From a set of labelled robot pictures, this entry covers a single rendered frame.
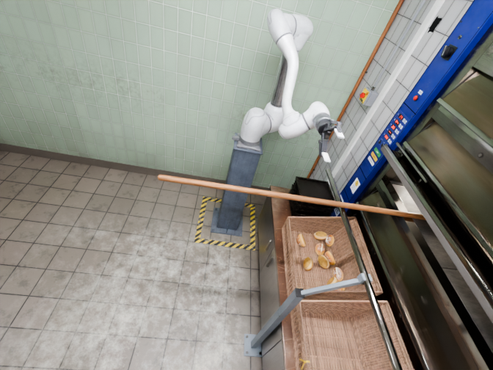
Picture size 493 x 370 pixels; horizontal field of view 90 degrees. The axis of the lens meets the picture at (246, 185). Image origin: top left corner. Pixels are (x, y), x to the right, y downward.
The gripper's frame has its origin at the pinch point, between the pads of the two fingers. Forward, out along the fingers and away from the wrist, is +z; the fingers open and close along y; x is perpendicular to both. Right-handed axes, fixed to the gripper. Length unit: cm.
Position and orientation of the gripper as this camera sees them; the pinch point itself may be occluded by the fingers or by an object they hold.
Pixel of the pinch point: (333, 148)
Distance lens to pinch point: 122.5
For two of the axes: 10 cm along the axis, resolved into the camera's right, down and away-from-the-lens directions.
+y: -2.1, 7.0, 6.8
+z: -0.1, 6.9, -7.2
